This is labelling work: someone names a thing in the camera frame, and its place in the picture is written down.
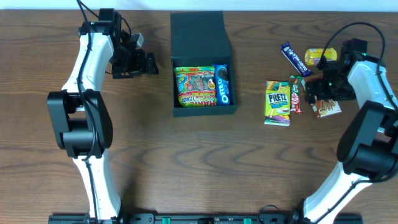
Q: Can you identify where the green Pretz box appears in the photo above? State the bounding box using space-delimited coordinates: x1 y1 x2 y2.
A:
264 80 291 126

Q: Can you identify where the blue Oreo cookie pack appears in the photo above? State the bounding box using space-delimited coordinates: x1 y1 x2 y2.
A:
213 64 231 106

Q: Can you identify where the purple Dairy Milk bar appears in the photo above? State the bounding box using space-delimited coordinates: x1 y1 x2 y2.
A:
280 42 312 77

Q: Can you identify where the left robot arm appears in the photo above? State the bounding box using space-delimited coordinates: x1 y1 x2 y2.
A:
47 8 159 223

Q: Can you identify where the black gift box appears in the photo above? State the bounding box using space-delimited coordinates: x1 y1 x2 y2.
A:
170 11 237 117

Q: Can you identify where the KitKat Milo bar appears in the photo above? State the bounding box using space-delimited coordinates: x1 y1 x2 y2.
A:
290 75 302 114

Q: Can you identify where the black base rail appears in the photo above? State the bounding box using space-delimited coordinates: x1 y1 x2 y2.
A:
48 212 364 224

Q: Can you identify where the Haribo sour worms bag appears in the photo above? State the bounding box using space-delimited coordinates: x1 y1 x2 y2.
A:
174 66 216 107

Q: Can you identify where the yellow Mentos gum bottle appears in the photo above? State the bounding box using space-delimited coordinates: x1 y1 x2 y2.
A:
305 48 338 66

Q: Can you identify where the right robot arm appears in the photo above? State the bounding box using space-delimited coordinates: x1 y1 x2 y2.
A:
291 39 397 223

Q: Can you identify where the brown Pocky box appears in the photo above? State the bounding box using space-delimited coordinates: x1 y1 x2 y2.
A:
301 74 342 119

